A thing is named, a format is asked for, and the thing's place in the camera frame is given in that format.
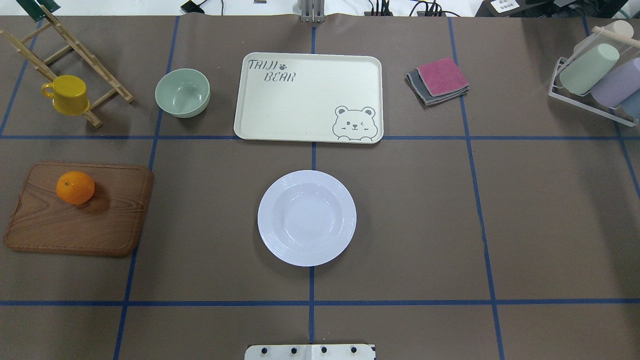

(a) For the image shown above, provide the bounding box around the orange fruit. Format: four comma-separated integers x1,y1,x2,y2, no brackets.
55,170,96,206

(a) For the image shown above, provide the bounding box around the cream bear tray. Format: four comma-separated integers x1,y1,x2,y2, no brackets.
233,52,384,144

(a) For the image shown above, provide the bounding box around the white round plate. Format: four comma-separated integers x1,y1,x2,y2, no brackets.
257,170,358,267

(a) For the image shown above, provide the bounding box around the grey cloth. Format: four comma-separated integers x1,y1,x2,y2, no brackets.
406,69,469,106

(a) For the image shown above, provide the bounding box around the pink cloth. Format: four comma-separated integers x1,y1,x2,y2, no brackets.
416,57,470,97

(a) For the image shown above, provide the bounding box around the green bowl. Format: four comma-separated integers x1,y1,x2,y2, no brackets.
154,68,211,119

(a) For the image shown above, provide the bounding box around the wooden cutting board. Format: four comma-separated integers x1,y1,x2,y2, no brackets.
3,161,154,257

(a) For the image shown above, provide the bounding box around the yellow mug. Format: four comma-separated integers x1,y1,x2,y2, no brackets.
41,74,90,116

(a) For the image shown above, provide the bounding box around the green cup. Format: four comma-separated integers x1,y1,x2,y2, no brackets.
558,43,620,95

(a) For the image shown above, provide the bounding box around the wooden drying rack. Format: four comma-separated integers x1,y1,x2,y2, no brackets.
0,4,135,129

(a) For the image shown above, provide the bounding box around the purple cup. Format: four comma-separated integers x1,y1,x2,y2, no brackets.
590,57,640,109

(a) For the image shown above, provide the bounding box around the beige cup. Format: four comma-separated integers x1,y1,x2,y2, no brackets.
573,20,634,54

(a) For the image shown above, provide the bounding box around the blue cup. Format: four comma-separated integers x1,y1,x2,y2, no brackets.
620,89,640,119

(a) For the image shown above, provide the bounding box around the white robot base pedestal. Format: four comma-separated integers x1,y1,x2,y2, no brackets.
244,343,377,360

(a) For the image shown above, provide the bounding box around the white wire cup rack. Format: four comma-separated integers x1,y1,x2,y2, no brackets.
548,25,640,127

